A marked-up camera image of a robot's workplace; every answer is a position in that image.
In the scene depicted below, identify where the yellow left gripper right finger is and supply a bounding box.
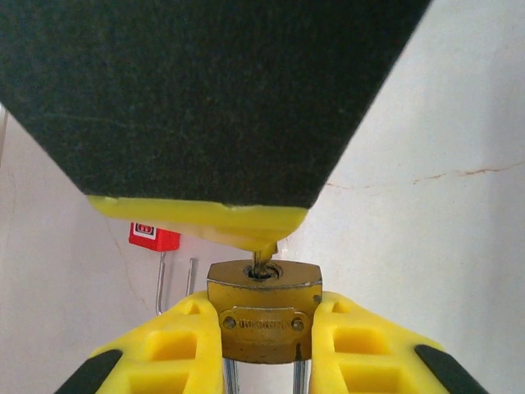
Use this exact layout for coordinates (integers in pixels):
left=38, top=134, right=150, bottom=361
left=309, top=290, right=492, bottom=394

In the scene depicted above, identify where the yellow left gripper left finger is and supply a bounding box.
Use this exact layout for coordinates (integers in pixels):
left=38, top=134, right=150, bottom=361
left=52, top=290, right=226, bottom=394

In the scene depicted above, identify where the small brass padlock key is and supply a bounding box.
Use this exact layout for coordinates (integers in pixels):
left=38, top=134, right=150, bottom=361
left=250, top=241, right=281, bottom=281

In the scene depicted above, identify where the red safety padlock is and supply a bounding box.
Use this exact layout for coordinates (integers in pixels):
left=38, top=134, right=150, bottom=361
left=128, top=220, right=197, bottom=319

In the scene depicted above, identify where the brass padlock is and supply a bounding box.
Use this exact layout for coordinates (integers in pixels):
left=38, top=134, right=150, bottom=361
left=206, top=259, right=324, bottom=394

